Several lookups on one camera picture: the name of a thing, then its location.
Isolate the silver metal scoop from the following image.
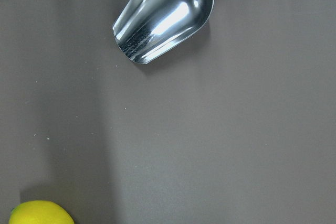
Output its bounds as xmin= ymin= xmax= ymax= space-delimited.
xmin=112 ymin=0 xmax=214 ymax=65

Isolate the yellow lemon near scoop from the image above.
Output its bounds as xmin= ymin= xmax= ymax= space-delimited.
xmin=8 ymin=200 xmax=75 ymax=224

